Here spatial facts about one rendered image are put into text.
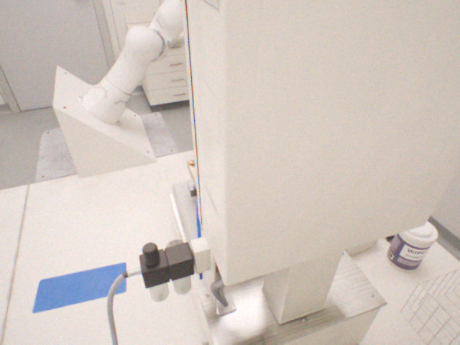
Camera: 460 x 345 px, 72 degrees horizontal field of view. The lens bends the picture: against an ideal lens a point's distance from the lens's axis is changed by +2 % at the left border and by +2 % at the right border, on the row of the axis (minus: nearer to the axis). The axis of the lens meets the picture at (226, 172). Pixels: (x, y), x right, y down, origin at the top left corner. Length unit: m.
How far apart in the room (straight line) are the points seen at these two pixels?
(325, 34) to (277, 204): 0.17
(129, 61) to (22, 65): 2.58
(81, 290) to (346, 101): 0.84
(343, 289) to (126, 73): 1.00
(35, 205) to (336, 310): 1.02
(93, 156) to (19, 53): 2.54
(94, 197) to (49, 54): 2.62
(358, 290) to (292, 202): 0.41
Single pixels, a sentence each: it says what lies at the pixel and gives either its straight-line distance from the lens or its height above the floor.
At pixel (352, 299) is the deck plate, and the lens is 0.73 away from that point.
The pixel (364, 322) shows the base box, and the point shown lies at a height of 0.87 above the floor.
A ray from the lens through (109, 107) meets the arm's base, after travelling 1.31.
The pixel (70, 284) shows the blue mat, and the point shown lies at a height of 0.75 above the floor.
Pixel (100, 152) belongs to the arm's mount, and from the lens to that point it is 1.28.
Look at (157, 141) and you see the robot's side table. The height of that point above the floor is 0.75.
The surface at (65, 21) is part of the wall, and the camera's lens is 3.62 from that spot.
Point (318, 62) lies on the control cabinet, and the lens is 0.28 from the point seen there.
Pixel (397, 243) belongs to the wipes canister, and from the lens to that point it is 1.00.
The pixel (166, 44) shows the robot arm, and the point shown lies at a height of 1.17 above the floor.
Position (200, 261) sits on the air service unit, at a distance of 0.56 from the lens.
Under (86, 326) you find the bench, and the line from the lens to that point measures 0.92.
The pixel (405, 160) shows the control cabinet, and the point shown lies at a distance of 0.43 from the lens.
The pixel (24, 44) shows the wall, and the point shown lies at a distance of 3.71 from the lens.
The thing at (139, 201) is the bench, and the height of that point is 0.75.
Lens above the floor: 1.52
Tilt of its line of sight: 38 degrees down
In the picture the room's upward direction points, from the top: straight up
